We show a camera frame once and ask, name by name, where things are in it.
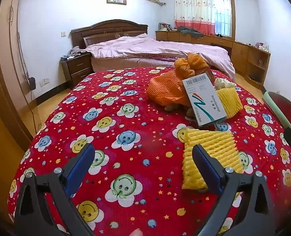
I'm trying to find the barred window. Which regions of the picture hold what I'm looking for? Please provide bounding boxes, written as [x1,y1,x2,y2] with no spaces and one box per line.
[213,0,235,38]

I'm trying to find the crumpled clothes on nightstand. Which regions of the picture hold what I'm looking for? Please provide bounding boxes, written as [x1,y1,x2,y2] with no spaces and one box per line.
[67,47,87,58]

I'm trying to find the white teal medicine box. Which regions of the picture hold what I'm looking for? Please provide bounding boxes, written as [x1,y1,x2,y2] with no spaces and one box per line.
[182,73,227,128]

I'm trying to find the brown carton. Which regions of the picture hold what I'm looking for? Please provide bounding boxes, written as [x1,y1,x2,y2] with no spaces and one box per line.
[201,66,216,82]

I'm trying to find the red bin with green rim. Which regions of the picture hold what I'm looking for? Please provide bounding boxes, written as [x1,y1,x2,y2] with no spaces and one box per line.
[263,91,291,138]

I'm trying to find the dark grey clothes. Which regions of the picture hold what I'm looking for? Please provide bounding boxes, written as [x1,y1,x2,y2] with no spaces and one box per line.
[177,26,205,36]

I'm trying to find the wooden bed with pink blanket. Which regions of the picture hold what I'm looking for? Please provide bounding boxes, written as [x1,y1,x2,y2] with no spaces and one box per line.
[85,33,235,79]

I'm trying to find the wooden corner shelf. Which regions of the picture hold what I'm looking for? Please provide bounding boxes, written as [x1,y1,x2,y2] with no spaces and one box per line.
[244,45,271,89]

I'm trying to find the orange mesh bag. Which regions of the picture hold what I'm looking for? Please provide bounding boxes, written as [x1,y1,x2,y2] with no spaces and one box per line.
[147,52,210,107]

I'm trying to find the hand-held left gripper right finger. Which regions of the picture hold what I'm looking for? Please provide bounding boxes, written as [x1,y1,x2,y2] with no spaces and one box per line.
[192,145,276,236]

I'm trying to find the cream and red curtain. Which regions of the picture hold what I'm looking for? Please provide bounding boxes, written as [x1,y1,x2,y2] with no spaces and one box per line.
[174,0,214,33]

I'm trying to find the black cable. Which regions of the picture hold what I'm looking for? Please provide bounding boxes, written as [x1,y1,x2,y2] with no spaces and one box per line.
[9,4,41,128]

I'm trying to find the white foam net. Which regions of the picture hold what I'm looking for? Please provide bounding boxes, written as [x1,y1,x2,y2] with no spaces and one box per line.
[214,77,236,90]

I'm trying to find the wooden wardrobe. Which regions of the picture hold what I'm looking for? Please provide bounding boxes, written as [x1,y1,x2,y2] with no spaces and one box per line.
[0,0,45,153]

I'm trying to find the yellow foam fruit net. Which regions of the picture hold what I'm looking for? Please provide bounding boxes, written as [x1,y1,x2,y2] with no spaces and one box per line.
[217,87,244,118]
[181,127,244,191]

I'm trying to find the red smiley flower printed blanket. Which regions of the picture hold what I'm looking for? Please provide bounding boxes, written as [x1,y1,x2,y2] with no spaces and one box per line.
[7,65,291,236]

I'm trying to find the dark wooden nightstand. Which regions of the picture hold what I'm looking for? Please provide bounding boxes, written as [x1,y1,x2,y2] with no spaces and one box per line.
[60,53,93,89]

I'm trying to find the long wooden cabinet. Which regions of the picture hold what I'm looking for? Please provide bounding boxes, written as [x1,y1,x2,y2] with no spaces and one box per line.
[155,29,249,72]

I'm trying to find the bed with brown base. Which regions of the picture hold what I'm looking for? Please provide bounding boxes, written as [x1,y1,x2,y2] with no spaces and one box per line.
[90,53,180,74]

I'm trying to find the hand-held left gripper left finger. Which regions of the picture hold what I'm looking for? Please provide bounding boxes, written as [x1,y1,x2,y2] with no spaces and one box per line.
[14,143,97,236]

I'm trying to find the dark wooden headboard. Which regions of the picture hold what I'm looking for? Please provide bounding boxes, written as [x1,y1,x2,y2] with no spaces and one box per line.
[70,19,148,50]

